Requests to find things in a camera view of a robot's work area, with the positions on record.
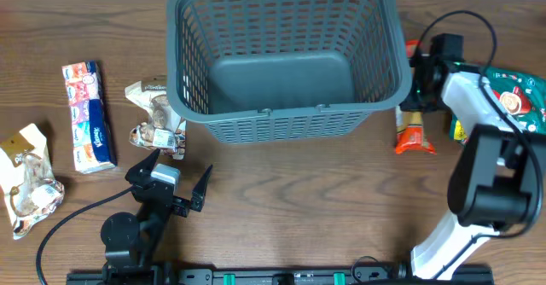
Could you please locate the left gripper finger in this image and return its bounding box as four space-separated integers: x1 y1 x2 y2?
125 148 160 183
190 165 213 212

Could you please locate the orange red noodle packet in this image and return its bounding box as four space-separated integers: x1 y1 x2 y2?
394 39 438 156

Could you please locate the green Nescafe coffee bag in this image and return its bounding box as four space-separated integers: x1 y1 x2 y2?
441 65 545 143

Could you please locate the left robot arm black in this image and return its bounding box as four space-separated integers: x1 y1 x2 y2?
101 149 212 270

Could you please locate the beige mushroom snack bag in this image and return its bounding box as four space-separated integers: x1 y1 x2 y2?
125 75 187 160

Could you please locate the Kleenex tissue multipack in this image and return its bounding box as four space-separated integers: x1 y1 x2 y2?
62 61 117 174

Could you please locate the beige snack bag far left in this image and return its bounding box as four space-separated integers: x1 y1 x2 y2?
1 124 65 240

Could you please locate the grey plastic basket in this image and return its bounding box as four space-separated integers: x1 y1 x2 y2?
166 0 412 143

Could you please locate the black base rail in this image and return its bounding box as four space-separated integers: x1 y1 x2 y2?
66 264 496 285

